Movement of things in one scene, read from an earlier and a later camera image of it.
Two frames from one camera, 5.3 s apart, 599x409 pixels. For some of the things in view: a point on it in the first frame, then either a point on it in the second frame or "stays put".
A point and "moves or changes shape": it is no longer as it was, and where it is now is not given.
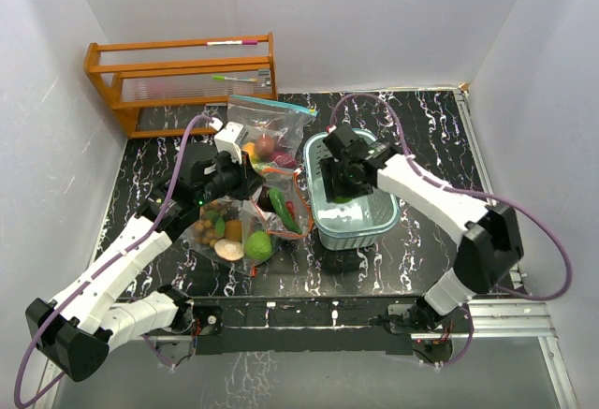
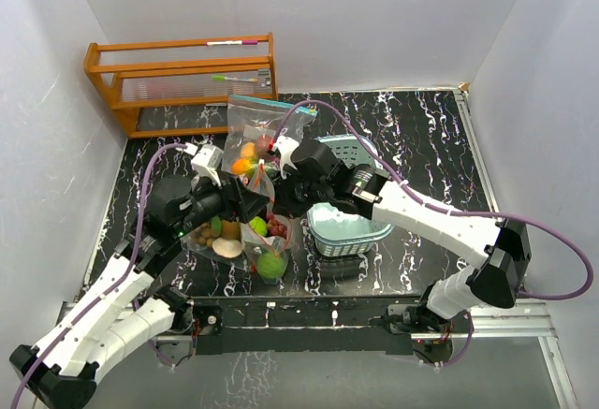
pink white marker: (231, 42) stays put
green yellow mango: (250, 149) moves or changes shape
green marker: (226, 78) stays put
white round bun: (227, 249) stays put
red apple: (265, 145) stays put
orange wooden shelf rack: (191, 73) stays put
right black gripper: (333, 187) to (284, 204)
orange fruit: (234, 230) stays put
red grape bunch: (291, 209) moves or changes shape
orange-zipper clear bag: (282, 204) moves or changes shape
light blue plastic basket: (346, 226) stays put
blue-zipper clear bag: (274, 131) stays put
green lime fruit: (343, 199) moves or changes shape
